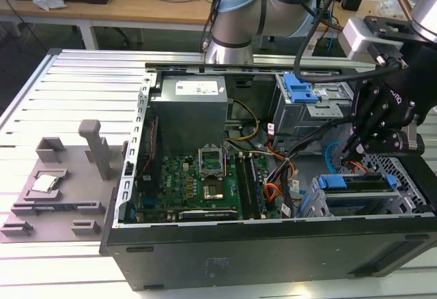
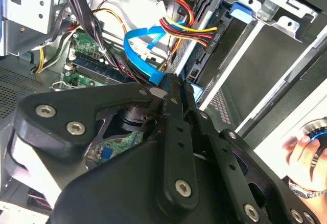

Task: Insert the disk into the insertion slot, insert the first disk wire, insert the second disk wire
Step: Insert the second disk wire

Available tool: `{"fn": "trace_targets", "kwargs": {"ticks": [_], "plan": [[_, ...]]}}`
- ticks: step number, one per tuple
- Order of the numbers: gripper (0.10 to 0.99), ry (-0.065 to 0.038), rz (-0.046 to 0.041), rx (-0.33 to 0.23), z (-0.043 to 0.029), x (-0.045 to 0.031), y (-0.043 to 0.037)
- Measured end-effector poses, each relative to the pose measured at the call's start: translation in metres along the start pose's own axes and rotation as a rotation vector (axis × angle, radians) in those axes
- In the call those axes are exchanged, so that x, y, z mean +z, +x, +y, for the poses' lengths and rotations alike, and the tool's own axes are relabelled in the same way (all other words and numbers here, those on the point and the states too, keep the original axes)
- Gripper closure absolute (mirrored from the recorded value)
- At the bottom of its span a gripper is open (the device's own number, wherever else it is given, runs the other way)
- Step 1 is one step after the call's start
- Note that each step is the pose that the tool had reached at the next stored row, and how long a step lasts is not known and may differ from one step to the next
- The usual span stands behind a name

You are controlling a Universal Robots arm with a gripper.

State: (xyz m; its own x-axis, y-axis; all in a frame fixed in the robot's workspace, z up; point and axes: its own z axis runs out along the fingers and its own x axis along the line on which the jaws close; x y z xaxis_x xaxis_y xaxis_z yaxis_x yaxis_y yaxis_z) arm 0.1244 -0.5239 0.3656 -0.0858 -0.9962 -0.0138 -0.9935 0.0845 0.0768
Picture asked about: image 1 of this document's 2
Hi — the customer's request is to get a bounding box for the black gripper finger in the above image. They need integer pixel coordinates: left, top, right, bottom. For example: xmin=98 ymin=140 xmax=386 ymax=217
xmin=342 ymin=79 xmax=380 ymax=152
xmin=351 ymin=94 xmax=392 ymax=162

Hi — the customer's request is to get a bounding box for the red orange disk wire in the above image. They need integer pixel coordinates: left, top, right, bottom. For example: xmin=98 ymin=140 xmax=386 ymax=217
xmin=348 ymin=160 xmax=372 ymax=174

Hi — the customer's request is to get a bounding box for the hard disk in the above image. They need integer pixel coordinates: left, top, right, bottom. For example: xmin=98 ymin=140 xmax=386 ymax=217
xmin=312 ymin=172 xmax=399 ymax=216

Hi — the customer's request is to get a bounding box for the metal disk bay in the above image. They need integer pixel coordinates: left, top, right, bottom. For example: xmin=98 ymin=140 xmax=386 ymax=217
xmin=300 ymin=155 xmax=429 ymax=218

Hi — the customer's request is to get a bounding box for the black RAM slot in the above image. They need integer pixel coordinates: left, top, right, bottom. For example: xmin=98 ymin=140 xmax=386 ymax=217
xmin=248 ymin=155 xmax=268 ymax=215
xmin=237 ymin=155 xmax=256 ymax=220

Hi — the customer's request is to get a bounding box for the blue drive carrier latch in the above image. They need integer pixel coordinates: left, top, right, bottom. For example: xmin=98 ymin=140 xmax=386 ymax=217
xmin=282 ymin=72 xmax=319 ymax=104

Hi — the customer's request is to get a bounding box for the metal drive cage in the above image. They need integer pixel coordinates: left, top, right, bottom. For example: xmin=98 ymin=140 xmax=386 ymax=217
xmin=269 ymin=72 xmax=356 ymax=143

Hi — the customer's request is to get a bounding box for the clear plastic bag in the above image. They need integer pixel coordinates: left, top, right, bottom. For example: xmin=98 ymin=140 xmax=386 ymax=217
xmin=377 ymin=0 xmax=416 ymax=16

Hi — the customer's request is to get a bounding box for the metal socket cover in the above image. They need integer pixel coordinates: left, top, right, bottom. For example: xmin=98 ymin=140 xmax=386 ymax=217
xmin=197 ymin=144 xmax=227 ymax=179

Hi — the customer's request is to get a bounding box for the grey power supply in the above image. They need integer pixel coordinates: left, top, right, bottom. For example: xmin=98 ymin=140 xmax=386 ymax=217
xmin=150 ymin=75 xmax=229 ymax=156

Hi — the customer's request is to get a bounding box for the CPU socket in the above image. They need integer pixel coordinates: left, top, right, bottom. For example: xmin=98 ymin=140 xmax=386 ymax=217
xmin=201 ymin=182 xmax=226 ymax=201

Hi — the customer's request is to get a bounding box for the black graphics card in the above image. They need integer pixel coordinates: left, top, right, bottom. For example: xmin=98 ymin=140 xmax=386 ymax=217
xmin=177 ymin=209 xmax=238 ymax=221

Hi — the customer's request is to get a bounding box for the black PC case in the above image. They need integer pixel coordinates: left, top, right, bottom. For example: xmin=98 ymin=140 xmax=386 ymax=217
xmin=98 ymin=60 xmax=437 ymax=291

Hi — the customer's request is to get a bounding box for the green motherboard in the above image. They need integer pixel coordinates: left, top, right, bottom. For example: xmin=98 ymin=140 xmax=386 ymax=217
xmin=136 ymin=154 xmax=277 ymax=221

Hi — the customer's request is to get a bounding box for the black case fan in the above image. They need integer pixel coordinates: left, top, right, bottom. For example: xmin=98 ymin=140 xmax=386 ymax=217
xmin=139 ymin=114 xmax=163 ymax=180

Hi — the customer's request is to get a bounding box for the wooden desk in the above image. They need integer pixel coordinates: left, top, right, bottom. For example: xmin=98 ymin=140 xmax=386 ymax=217
xmin=0 ymin=0 xmax=437 ymax=51

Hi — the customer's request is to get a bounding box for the grey parts rack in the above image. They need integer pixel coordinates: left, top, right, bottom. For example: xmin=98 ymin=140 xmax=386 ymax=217
xmin=0 ymin=118 xmax=129 ymax=244

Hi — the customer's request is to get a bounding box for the silver CPU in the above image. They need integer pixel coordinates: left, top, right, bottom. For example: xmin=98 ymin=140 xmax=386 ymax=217
xmin=31 ymin=175 xmax=59 ymax=193

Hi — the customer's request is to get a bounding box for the crumpled white plastic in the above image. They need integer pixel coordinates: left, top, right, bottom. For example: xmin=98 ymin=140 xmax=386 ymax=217
xmin=32 ymin=0 xmax=66 ymax=10

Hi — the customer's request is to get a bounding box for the black sleeved wire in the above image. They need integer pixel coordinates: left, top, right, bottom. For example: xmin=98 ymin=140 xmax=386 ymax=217
xmin=285 ymin=116 xmax=354 ymax=160

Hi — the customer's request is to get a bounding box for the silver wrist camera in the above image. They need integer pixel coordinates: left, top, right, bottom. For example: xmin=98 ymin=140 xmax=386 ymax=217
xmin=342 ymin=17 xmax=390 ymax=63

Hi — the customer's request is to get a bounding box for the blue disk wire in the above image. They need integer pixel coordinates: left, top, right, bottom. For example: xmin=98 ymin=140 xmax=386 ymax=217
xmin=324 ymin=143 xmax=346 ymax=177

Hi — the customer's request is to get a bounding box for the blue hanging cable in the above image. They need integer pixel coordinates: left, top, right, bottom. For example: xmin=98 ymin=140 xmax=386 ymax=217
xmin=326 ymin=5 xmax=342 ymax=53

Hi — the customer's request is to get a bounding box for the black camera cable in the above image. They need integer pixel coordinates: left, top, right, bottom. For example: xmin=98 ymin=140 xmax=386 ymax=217
xmin=294 ymin=0 xmax=358 ymax=83

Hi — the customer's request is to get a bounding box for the yellow black power wire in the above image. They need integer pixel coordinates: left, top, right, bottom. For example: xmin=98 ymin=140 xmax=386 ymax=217
xmin=225 ymin=98 xmax=261 ymax=141

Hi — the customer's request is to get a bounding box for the orange wire bundle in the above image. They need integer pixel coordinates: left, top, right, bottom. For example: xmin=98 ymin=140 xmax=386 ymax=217
xmin=262 ymin=157 xmax=298 ymax=204

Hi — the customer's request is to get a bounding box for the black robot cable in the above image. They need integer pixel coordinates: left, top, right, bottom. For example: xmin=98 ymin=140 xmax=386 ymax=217
xmin=201 ymin=0 xmax=233 ymax=51

